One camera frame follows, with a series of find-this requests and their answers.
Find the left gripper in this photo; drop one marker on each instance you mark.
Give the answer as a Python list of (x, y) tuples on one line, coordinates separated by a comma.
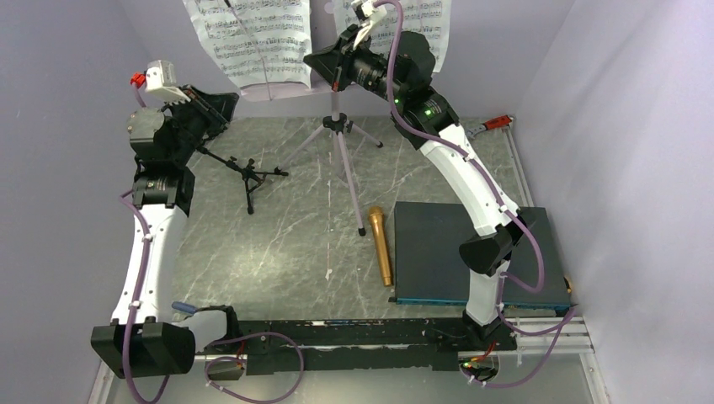
[(215, 109)]

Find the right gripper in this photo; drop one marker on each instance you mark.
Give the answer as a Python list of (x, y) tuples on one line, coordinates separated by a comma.
[(338, 61)]

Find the lilac music stand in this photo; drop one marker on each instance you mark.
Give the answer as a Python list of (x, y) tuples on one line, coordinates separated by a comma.
[(338, 125)]

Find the sheet music page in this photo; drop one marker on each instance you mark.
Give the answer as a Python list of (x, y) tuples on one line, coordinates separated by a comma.
[(255, 42), (429, 18)]

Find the black microphone stand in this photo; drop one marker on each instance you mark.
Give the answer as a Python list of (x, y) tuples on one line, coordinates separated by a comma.
[(252, 178)]

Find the gold microphone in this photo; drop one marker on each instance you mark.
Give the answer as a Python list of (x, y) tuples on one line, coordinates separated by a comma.
[(377, 223)]

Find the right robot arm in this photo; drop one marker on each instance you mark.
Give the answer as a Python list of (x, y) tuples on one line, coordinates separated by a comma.
[(427, 120)]

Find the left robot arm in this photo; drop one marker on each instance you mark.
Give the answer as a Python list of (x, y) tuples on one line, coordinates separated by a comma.
[(160, 200)]

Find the dark blue flat box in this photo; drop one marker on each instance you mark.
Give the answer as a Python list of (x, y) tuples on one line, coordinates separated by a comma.
[(428, 269)]

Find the blue pen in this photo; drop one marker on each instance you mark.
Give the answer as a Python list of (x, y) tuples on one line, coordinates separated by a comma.
[(183, 307)]

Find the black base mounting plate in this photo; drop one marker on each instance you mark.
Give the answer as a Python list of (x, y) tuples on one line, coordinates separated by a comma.
[(435, 343)]

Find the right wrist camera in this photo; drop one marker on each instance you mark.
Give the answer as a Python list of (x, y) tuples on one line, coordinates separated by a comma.
[(369, 16)]

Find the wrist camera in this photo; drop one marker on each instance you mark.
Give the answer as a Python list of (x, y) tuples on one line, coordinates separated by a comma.
[(369, 16), (160, 81)]

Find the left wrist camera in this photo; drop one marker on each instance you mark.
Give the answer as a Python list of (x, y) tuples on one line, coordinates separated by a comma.
[(160, 81)]

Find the orange handled adjustable wrench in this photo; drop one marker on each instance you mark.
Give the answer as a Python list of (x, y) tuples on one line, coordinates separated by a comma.
[(492, 124)]

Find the aluminium frame rail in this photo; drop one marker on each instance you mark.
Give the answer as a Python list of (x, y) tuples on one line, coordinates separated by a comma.
[(558, 334)]

